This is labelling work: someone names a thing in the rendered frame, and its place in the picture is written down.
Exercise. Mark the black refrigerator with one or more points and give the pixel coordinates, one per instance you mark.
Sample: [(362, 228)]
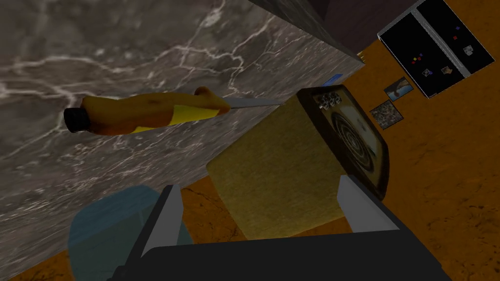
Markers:
[(435, 47)]

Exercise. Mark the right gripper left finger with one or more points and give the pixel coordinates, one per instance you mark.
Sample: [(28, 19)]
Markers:
[(166, 222)]

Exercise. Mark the grey wall picture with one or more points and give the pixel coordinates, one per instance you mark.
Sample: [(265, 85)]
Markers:
[(386, 114)]

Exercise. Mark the blue stool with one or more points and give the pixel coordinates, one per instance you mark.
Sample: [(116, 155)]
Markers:
[(109, 230)]

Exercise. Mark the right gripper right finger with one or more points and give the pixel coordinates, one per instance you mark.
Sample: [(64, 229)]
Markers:
[(361, 208)]

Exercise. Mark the blue wall picture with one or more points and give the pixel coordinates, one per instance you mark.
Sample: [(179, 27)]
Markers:
[(399, 89)]

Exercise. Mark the olive fabric armchair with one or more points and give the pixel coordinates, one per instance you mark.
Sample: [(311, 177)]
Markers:
[(297, 164)]

